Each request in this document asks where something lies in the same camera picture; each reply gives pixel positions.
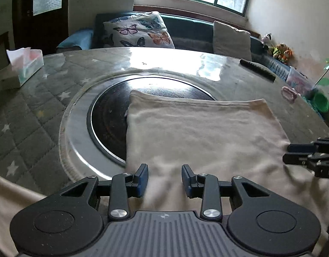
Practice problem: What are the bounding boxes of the cream beige garment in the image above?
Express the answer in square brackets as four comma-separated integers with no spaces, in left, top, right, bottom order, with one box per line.
[0,89,329,257]

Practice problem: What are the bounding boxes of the green plastic bowl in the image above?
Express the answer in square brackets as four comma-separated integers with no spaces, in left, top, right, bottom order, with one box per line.
[313,93,329,113]

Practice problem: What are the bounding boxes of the pink hair scrunchie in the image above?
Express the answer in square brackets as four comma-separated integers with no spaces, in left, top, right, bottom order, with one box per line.
[281,86,298,103]

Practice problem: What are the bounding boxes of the clear plastic storage box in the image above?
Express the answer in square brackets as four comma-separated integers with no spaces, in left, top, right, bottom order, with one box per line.
[286,66,314,96]

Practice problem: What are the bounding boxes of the black remote control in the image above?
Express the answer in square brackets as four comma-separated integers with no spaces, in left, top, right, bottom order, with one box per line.
[239,59,276,82]

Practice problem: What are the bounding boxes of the orange yellow plush toys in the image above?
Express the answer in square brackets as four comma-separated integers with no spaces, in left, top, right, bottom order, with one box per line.
[272,43,293,65]

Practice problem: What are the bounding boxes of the round black induction cooktop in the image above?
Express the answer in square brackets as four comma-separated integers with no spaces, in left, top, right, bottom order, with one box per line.
[87,75,215,168]

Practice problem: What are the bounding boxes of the black white plush toy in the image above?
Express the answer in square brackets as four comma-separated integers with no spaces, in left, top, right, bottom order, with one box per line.
[261,33,274,55]

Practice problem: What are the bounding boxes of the grey plain pillow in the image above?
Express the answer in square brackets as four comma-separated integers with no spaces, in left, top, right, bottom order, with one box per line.
[213,21,252,61]

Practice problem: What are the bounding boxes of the dark teal sofa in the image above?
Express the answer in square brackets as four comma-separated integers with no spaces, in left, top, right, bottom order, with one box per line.
[56,11,291,78]

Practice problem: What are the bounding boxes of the tissue box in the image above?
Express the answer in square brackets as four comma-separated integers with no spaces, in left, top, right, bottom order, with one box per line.
[0,47,44,89]

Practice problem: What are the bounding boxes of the butterfly print pillow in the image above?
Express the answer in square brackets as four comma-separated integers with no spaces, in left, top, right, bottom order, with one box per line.
[102,11,175,49]

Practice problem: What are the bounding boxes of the dark door frosted glass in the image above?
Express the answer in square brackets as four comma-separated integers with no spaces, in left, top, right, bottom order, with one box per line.
[12,0,69,55]

